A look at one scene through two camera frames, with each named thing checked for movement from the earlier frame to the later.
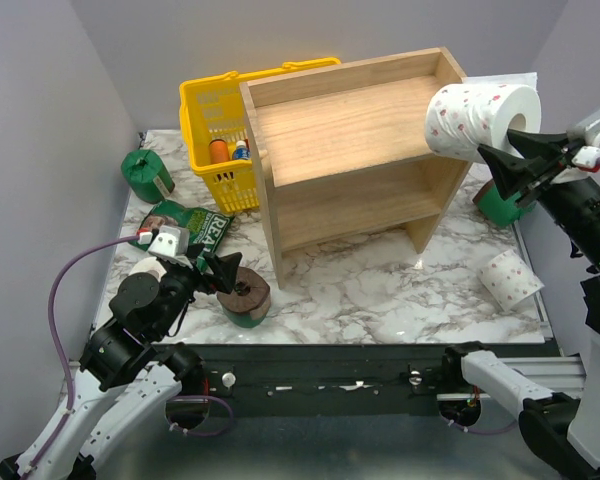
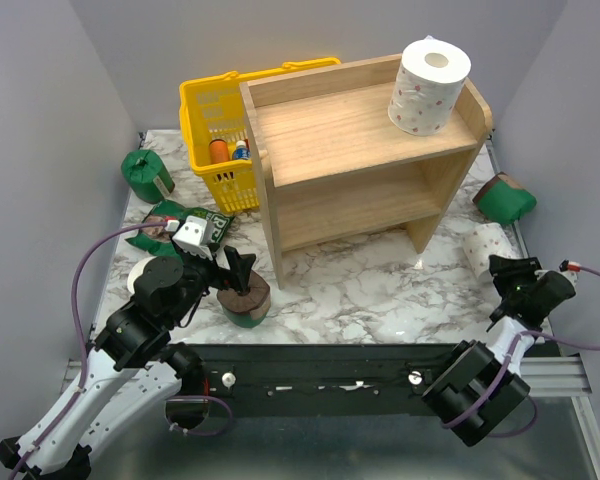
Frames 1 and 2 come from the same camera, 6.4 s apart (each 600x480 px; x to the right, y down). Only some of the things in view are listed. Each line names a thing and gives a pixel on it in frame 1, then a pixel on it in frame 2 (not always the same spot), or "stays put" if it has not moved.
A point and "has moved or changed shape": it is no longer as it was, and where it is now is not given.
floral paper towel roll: x=462 y=117 → x=424 y=89
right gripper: x=541 y=148 → x=505 y=269
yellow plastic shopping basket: x=215 y=130 stays put
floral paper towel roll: x=509 y=279 has moved or changed shape
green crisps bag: x=206 y=227 stays put
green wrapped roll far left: x=147 y=175 stays put
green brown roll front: x=248 y=301 stays put
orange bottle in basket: x=219 y=151 stays put
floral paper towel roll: x=148 y=264 stays put
